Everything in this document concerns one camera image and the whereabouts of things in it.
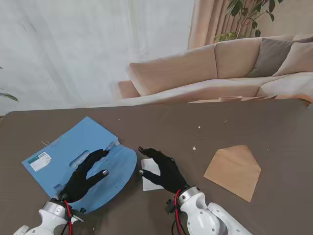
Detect green leafy houseplant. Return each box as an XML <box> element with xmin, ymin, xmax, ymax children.
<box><xmin>212</xmin><ymin>0</ymin><xmax>284</xmax><ymax>44</ymax></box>

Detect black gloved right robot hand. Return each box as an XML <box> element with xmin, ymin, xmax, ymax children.
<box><xmin>138</xmin><ymin>146</ymin><xmax>191</xmax><ymax>194</ymax></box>

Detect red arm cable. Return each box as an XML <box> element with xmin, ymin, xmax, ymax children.
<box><xmin>171</xmin><ymin>188</ymin><xmax>183</xmax><ymax>235</ymax></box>
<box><xmin>64</xmin><ymin>200</ymin><xmax>74</xmax><ymax>235</ymax></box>

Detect white lined letter paper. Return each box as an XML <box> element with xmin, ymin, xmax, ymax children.
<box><xmin>140</xmin><ymin>158</ymin><xmax>165</xmax><ymax>192</ymax></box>

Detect brown kraft paper envelope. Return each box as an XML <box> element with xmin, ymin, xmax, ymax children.
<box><xmin>203</xmin><ymin>144</ymin><xmax>262</xmax><ymax>203</ymax></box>

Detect light wooden side table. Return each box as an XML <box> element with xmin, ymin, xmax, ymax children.
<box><xmin>187</xmin><ymin>94</ymin><xmax>278</xmax><ymax>105</ymax></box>

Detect red left arm cable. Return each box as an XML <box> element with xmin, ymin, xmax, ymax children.
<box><xmin>64</xmin><ymin>200</ymin><xmax>74</xmax><ymax>235</ymax></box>

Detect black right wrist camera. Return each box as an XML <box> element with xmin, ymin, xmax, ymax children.
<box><xmin>165</xmin><ymin>199</ymin><xmax>177</xmax><ymax>216</ymax></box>

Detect dark green plant leaf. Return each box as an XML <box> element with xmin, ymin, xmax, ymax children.
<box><xmin>0</xmin><ymin>66</ymin><xmax>20</xmax><ymax>102</ymax></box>

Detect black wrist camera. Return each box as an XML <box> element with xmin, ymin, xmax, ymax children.
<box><xmin>165</xmin><ymin>199</ymin><xmax>177</xmax><ymax>216</ymax></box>
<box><xmin>72</xmin><ymin>207</ymin><xmax>87</xmax><ymax>223</ymax></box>

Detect blue plastic file folder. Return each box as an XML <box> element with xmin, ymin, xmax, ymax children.
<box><xmin>21</xmin><ymin>116</ymin><xmax>137</xmax><ymax>215</ymax></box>

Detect beige fabric sofa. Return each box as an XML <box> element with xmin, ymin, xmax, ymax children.
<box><xmin>118</xmin><ymin>35</ymin><xmax>313</xmax><ymax>103</ymax></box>

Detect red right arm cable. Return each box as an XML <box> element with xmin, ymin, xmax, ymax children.
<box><xmin>171</xmin><ymin>188</ymin><xmax>183</xmax><ymax>235</ymax></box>

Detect beige sofa cushion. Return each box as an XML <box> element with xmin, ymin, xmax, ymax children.
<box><xmin>271</xmin><ymin>41</ymin><xmax>313</xmax><ymax>77</ymax></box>

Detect grey-brown sofa cushion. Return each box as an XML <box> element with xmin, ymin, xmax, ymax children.
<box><xmin>246</xmin><ymin>38</ymin><xmax>301</xmax><ymax>78</ymax></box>

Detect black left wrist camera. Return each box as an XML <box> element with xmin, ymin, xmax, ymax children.
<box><xmin>72</xmin><ymin>207</ymin><xmax>87</xmax><ymax>223</ymax></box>

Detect beige pleated curtain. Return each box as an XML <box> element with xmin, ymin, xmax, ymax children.
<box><xmin>187</xmin><ymin>0</ymin><xmax>252</xmax><ymax>51</ymax></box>

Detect white sheer curtain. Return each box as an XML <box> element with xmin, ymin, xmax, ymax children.
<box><xmin>0</xmin><ymin>0</ymin><xmax>196</xmax><ymax>117</ymax></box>

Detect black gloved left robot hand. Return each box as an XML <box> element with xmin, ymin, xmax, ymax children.
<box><xmin>58</xmin><ymin>148</ymin><xmax>110</xmax><ymax>203</ymax></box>

